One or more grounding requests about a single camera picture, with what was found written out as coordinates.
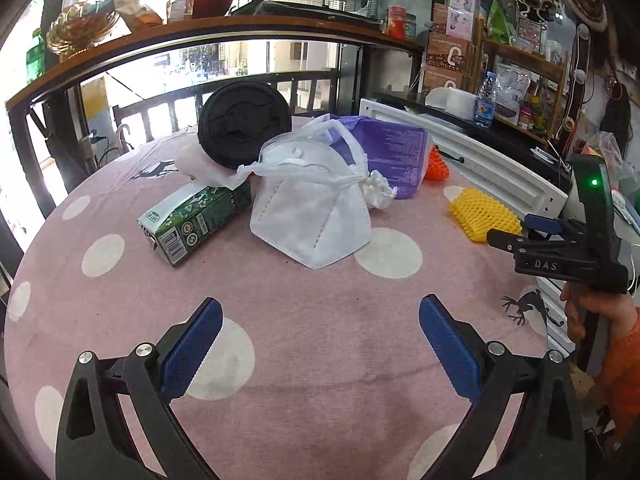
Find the clear water bottle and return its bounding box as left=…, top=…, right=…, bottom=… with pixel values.
left=472, top=71, right=498, bottom=128

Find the red round embroidered hat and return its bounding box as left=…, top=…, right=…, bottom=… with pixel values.
left=559, top=0, right=608, bottom=31

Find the white face mask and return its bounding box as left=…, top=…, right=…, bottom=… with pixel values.
left=235, top=132, right=373, bottom=271

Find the person's right forearm orange sleeve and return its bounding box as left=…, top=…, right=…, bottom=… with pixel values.
left=597, top=305, right=640, bottom=443

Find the silver foil bag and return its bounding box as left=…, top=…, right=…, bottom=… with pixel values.
left=495, top=62, right=531, bottom=111

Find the crumpled white tissue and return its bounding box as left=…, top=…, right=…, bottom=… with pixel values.
left=361, top=170, right=398, bottom=210

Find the orange foam net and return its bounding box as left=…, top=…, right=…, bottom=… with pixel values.
left=422, top=144, right=451, bottom=182

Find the gold decorative bowl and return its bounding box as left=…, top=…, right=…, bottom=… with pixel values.
left=46, top=2, right=121, bottom=56

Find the purple tissue package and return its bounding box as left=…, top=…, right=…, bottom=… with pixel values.
left=320, top=114, right=433, bottom=201

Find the person's right hand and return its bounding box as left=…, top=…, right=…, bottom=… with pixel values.
left=560, top=282, right=640, bottom=344

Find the green drink carton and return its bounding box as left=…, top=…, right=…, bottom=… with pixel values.
left=137, top=180, right=253, bottom=267

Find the white plastic bag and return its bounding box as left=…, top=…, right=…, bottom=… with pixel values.
left=175, top=127, right=261, bottom=190

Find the wooden storage rack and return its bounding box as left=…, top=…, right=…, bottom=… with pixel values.
left=480, top=20, right=571, bottom=146

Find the clear bag with red contents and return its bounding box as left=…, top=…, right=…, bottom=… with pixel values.
left=580, top=132, right=626, bottom=181

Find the black round plastic lid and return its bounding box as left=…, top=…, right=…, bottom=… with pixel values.
left=197, top=81, right=293, bottom=171

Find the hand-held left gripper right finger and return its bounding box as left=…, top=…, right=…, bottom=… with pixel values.
left=419, top=294, right=587, bottom=480

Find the white tissue roll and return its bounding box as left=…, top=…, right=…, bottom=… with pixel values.
left=444, top=87, right=476, bottom=121

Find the pink polka dot tablecloth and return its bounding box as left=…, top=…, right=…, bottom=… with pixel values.
left=2, top=115, right=551, bottom=480

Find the yellow foam net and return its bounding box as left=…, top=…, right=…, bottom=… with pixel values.
left=448, top=186, right=523, bottom=243

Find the brown wooden counter shelf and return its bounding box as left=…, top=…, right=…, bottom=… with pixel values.
left=5, top=15, right=426, bottom=111

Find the plastic drink cup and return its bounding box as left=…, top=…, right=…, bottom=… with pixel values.
left=164, top=0, right=201, bottom=23

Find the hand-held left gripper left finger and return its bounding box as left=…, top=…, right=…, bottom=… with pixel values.
left=55, top=297, right=223, bottom=480

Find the stack of brown boxes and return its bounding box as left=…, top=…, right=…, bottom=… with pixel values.
left=422, top=2, right=478, bottom=101

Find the red tin can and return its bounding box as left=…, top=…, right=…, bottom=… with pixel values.
left=387, top=6, right=407, bottom=38

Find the black hair wig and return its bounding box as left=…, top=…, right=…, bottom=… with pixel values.
left=600, top=95, right=632, bottom=156

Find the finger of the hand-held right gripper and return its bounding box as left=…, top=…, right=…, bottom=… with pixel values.
left=486, top=228, right=571, bottom=261
left=524, top=213, right=583, bottom=241

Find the dark balcony railing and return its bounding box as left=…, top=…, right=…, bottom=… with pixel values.
left=112, top=71, right=341, bottom=146

